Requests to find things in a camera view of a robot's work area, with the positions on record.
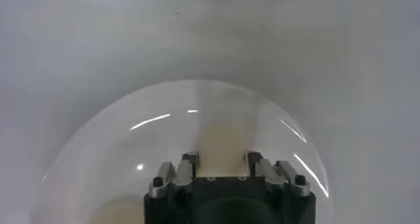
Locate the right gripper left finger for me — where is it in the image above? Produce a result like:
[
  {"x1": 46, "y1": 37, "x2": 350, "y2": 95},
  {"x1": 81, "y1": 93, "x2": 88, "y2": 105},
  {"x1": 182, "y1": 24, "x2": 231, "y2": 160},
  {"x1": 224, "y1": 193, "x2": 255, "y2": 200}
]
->
[{"x1": 149, "y1": 151, "x2": 200, "y2": 198}]

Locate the white round plate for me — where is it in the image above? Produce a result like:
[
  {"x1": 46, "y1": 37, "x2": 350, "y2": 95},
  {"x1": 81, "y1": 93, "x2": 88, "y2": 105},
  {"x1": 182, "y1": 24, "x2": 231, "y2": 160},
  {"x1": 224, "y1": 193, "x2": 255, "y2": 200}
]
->
[{"x1": 31, "y1": 78, "x2": 333, "y2": 224}]

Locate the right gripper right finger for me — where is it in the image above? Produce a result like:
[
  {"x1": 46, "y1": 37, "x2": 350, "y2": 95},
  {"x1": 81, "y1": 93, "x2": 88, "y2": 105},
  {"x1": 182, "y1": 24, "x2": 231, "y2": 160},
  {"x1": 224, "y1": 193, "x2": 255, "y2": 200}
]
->
[{"x1": 244, "y1": 151, "x2": 311, "y2": 198}]

